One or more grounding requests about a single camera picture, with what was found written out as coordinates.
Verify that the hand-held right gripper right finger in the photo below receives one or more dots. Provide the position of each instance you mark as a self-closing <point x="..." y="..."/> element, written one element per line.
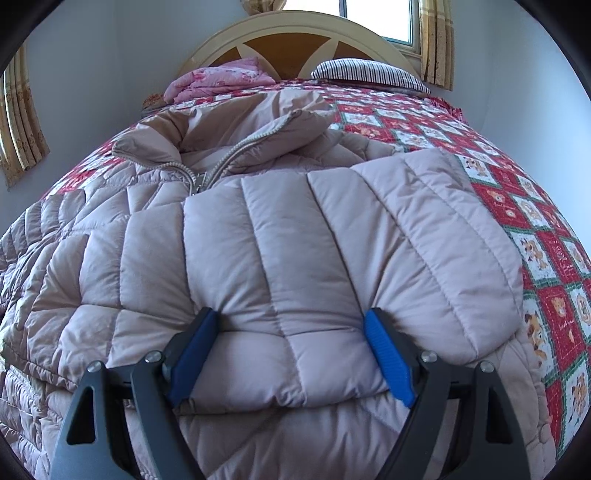
<point x="388" y="360"/>

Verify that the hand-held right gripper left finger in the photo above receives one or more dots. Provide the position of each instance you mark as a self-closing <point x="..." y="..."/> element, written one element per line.
<point x="191" y="357"/>

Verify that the beige quilted puffer jacket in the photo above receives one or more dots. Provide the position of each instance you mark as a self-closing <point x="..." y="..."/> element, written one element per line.
<point x="277" y="258"/>

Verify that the red patchwork bear bedspread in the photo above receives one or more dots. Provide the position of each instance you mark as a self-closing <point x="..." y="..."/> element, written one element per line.
<point x="521" y="194"/>

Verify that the pink floral folded blanket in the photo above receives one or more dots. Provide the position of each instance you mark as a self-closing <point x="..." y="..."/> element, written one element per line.
<point x="217" y="79"/>

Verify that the striped pillow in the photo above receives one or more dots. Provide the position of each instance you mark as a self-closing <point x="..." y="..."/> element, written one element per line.
<point x="369" y="73"/>

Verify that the yellow patterned curtain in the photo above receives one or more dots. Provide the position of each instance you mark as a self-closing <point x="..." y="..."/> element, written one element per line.
<point x="438" y="41"/>
<point x="21" y="120"/>
<point x="256" y="6"/>

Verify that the cream wooden headboard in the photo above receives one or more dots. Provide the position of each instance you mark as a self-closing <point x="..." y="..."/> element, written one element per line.
<point x="295" y="46"/>

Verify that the window with white frame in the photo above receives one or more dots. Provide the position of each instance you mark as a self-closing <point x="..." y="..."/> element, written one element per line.
<point x="369" y="18"/>

